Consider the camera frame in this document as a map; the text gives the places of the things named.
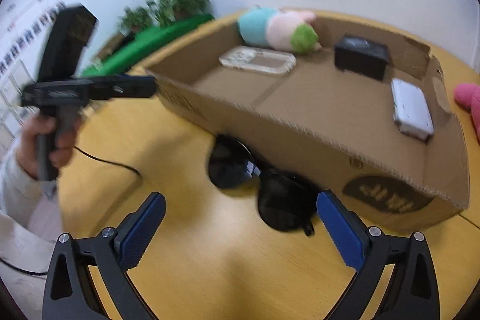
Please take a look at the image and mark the brown cardboard box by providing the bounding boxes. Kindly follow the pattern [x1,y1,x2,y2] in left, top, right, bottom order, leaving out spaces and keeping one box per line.
[142,11,470,232]

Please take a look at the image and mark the pink plush toy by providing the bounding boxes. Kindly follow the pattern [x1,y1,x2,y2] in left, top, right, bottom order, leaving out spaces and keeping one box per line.
[454,84,480,140]

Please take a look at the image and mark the clear handheld game console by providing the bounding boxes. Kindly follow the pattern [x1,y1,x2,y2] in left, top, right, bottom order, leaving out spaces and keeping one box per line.
[219,46,297,76]

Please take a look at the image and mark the left hand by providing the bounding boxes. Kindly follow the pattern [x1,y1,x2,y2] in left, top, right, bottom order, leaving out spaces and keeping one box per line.
[15,114,82,179]

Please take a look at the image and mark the pig plush teal dress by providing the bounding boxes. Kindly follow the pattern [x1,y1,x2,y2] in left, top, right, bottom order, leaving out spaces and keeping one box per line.
[237,7,321,54]

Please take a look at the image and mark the white plastic case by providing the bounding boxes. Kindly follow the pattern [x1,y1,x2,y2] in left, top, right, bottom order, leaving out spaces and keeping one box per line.
[391,78,434,141]

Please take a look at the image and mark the black sunglasses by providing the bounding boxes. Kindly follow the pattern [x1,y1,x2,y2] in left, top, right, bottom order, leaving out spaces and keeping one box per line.
[207,134,322,236]

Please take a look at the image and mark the black charger box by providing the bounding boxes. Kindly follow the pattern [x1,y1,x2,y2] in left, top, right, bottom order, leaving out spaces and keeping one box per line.
[334,35,390,81]

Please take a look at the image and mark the green potted plant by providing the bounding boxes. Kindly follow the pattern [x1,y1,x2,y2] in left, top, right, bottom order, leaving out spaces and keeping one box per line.
[119,0,212,32]

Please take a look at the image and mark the green cloth surface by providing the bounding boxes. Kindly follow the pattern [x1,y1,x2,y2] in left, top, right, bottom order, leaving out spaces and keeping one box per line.
[80,14,214,77]

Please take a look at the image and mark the white sleeve left forearm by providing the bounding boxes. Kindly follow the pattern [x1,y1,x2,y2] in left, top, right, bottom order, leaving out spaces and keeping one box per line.
[1,139,59,233]

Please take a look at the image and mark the black cable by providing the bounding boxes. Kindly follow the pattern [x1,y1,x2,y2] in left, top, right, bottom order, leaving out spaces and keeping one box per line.
[72,145,143,181]

